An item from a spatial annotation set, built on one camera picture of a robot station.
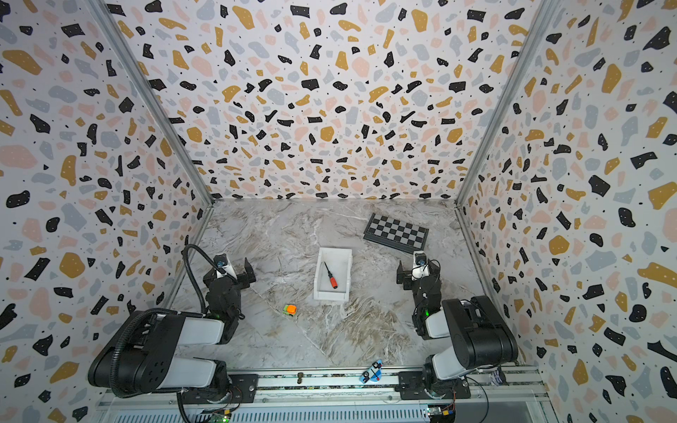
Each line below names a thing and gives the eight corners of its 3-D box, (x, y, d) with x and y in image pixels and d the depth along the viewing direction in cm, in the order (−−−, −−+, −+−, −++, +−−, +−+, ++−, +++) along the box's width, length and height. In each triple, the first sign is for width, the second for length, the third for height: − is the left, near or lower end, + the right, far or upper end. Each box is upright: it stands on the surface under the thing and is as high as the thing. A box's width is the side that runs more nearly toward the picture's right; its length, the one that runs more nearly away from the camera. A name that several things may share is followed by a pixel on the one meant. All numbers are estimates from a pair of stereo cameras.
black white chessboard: (362, 239, 111) (362, 232, 108) (372, 218, 119) (373, 211, 116) (420, 258, 106) (422, 252, 102) (427, 235, 113) (429, 229, 110)
